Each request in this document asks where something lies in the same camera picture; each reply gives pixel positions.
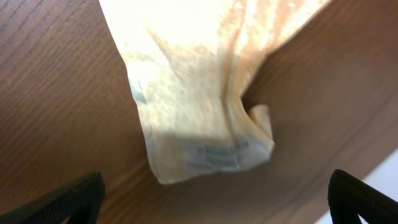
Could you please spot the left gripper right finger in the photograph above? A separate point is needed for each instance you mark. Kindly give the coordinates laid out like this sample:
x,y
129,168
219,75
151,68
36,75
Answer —
x,y
351,200

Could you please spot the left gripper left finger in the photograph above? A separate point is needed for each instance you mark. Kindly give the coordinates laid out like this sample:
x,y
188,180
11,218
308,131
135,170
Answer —
x,y
76,202

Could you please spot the beige paper pouch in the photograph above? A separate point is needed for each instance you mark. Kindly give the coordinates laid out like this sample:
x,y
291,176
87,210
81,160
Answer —
x,y
188,63

